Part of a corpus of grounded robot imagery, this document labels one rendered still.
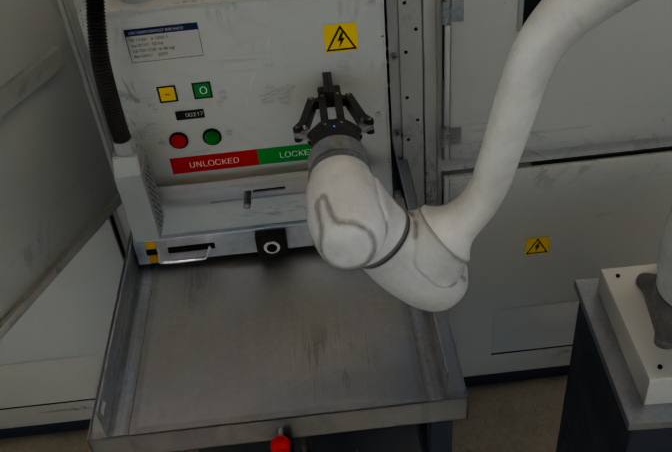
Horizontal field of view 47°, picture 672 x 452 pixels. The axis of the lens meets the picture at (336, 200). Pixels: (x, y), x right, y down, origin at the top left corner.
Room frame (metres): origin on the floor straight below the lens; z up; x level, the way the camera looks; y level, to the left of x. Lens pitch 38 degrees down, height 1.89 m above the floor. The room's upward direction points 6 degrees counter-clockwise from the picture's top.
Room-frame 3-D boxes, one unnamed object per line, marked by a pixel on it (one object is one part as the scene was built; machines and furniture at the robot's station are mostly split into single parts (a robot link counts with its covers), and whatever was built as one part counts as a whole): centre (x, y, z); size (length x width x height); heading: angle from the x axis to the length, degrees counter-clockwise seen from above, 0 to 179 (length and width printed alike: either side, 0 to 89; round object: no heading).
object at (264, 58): (1.18, 0.13, 1.15); 0.48 x 0.01 x 0.48; 91
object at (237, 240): (1.20, 0.13, 0.90); 0.54 x 0.05 x 0.06; 91
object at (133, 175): (1.11, 0.34, 1.09); 0.08 x 0.05 x 0.17; 1
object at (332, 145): (0.92, -0.01, 1.23); 0.09 x 0.06 x 0.09; 91
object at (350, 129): (1.00, -0.01, 1.23); 0.09 x 0.08 x 0.07; 1
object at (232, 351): (1.12, 0.13, 0.82); 0.68 x 0.62 x 0.06; 1
